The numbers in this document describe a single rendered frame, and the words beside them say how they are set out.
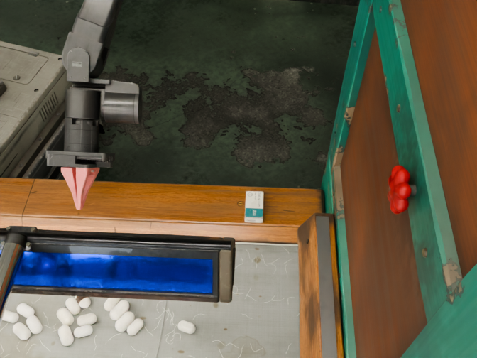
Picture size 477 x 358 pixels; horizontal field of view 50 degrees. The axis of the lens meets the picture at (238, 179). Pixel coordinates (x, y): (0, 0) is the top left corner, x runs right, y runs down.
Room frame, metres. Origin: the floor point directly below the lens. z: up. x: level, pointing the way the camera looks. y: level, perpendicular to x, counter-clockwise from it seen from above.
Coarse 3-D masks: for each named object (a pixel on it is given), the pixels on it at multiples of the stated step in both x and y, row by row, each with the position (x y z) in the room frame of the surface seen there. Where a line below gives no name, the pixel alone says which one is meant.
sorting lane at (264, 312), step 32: (256, 256) 0.46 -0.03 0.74; (288, 256) 0.46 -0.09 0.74; (256, 288) 0.39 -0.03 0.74; (288, 288) 0.39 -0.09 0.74; (160, 320) 0.33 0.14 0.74; (192, 320) 0.33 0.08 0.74; (224, 320) 0.33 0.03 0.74; (256, 320) 0.33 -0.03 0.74; (288, 320) 0.33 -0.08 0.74; (0, 352) 0.28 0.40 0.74; (32, 352) 0.28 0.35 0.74; (64, 352) 0.28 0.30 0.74; (96, 352) 0.28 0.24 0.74; (128, 352) 0.28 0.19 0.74; (160, 352) 0.28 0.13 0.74; (192, 352) 0.28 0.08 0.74; (224, 352) 0.28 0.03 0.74; (256, 352) 0.28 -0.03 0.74; (288, 352) 0.28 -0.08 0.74
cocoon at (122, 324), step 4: (128, 312) 0.34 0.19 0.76; (124, 316) 0.33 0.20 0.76; (128, 316) 0.33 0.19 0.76; (132, 316) 0.33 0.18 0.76; (120, 320) 0.33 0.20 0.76; (124, 320) 0.33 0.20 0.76; (128, 320) 0.33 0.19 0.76; (132, 320) 0.33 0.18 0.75; (116, 324) 0.32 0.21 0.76; (120, 324) 0.32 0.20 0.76; (124, 324) 0.32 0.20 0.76; (128, 324) 0.32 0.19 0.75; (116, 328) 0.31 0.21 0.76; (120, 328) 0.31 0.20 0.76; (124, 328) 0.32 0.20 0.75
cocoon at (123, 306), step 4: (124, 300) 0.36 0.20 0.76; (120, 304) 0.36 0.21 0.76; (124, 304) 0.36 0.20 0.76; (128, 304) 0.36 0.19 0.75; (116, 308) 0.35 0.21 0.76; (120, 308) 0.35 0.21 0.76; (124, 308) 0.35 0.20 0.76; (128, 308) 0.35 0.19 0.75; (112, 312) 0.34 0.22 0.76; (116, 312) 0.34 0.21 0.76; (120, 312) 0.34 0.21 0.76; (124, 312) 0.34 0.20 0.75; (112, 316) 0.34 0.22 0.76; (116, 316) 0.34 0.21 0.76; (120, 316) 0.34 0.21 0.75
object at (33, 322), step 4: (32, 316) 0.34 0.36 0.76; (28, 320) 0.33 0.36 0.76; (32, 320) 0.33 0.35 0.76; (36, 320) 0.33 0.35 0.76; (28, 324) 0.32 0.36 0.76; (32, 324) 0.32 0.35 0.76; (36, 324) 0.32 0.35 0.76; (40, 324) 0.32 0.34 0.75; (32, 328) 0.32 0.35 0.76; (36, 328) 0.32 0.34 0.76; (40, 328) 0.32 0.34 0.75; (36, 332) 0.31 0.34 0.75
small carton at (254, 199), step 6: (246, 192) 0.57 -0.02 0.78; (252, 192) 0.57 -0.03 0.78; (258, 192) 0.57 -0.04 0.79; (246, 198) 0.56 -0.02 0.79; (252, 198) 0.56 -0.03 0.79; (258, 198) 0.56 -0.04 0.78; (246, 204) 0.55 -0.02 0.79; (252, 204) 0.55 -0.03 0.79; (258, 204) 0.54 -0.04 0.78; (246, 210) 0.53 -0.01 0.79; (252, 210) 0.53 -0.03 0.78; (258, 210) 0.53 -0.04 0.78; (246, 216) 0.52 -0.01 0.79; (252, 216) 0.52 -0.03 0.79; (258, 216) 0.52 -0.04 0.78; (258, 222) 0.52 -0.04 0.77
